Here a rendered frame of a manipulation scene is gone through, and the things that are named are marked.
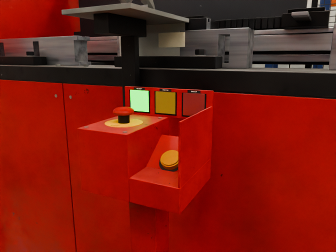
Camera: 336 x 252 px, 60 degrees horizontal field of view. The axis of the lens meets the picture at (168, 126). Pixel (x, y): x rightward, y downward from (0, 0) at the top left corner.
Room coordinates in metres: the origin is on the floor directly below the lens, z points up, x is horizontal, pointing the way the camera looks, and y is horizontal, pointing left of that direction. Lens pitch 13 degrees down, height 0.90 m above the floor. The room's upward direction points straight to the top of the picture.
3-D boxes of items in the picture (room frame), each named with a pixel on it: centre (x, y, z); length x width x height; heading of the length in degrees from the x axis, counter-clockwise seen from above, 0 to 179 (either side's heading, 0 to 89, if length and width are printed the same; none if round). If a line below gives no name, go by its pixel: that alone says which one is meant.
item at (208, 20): (0.85, -0.02, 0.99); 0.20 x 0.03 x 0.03; 62
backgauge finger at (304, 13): (0.83, -0.37, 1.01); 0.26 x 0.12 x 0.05; 152
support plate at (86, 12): (0.73, 0.09, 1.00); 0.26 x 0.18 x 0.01; 152
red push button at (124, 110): (0.54, 0.08, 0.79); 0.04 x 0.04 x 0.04
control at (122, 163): (0.53, 0.04, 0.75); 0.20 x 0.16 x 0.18; 64
